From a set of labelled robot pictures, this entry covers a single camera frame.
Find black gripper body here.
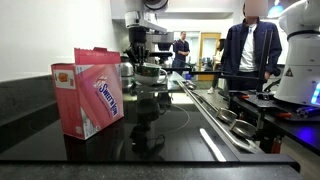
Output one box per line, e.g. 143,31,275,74
129,27,146,54

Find white green mug cup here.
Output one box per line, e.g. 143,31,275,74
135,63,168,85

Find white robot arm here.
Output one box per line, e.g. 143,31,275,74
221,0,320,106

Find stainless steel kettle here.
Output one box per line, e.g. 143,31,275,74
121,56,134,77

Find steel coffee machine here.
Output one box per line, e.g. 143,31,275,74
146,31,174,64

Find man in dark shirt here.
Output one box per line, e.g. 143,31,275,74
172,31,190,75

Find pink Sweet'N Low box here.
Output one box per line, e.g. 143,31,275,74
51,47,124,140

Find orange door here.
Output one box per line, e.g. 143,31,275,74
198,32,221,81

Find woman in white top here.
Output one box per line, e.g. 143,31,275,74
207,38,226,94

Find far stove knob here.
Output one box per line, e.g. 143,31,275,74
217,108,237,124

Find stove knob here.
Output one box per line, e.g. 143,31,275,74
230,119,256,140
217,108,237,124

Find person in navy jacket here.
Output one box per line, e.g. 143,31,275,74
221,0,282,91

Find near stove knob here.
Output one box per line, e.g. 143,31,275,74
230,119,256,140

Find black camera stand pole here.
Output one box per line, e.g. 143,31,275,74
256,30,273,94

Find steel stove front rail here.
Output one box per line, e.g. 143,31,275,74
170,72,263,154

